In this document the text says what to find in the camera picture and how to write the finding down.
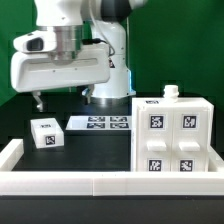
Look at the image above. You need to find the white cabinet body box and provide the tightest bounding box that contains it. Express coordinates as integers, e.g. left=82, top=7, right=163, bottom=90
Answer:
left=131, top=85, right=214, bottom=172

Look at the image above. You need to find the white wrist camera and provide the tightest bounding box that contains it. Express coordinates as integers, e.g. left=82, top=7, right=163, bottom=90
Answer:
left=13, top=30, right=57, bottom=53

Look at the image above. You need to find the white cabinet door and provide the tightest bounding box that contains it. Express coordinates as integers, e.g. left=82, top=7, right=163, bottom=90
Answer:
left=171, top=108, right=209, bottom=172
left=146, top=110, right=171, bottom=172

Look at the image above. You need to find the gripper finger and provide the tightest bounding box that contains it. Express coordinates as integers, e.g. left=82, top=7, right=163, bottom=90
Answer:
left=82, top=85, right=94, bottom=104
left=32, top=91, right=44, bottom=112

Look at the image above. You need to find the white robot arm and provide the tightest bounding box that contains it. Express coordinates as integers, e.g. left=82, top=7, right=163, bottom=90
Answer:
left=10, top=0, right=148, bottom=109

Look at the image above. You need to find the white flat tagged panel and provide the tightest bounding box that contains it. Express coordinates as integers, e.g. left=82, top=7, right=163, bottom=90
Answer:
left=66, top=116, right=131, bottom=131

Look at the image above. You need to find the white U-shaped boundary frame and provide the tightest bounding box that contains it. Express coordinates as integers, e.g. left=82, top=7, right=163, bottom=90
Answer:
left=0, top=139, right=224, bottom=196

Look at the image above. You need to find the small white tagged block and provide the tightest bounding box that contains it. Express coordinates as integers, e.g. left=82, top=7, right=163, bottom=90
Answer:
left=30, top=118, right=64, bottom=149

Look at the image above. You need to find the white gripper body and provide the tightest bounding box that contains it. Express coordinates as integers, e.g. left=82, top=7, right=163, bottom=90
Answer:
left=11, top=44, right=110, bottom=92

